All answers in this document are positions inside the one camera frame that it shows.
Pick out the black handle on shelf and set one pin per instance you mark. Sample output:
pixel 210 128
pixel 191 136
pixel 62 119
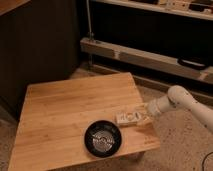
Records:
pixel 192 65

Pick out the upper wooden shelf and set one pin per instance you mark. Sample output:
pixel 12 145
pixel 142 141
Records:
pixel 156 8

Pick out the metal vertical pole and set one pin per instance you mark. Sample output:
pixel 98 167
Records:
pixel 90 33

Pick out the grey metal shelf beam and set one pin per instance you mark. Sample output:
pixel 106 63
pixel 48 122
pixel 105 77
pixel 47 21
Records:
pixel 145 59

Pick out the wooden table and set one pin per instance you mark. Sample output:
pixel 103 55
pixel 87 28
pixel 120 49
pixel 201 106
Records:
pixel 55 116

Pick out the black ceramic bowl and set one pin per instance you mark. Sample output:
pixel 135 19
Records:
pixel 102 138

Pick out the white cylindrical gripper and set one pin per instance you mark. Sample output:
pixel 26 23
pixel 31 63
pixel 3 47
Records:
pixel 152 109

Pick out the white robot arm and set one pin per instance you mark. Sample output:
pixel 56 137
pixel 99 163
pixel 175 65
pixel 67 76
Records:
pixel 178 97

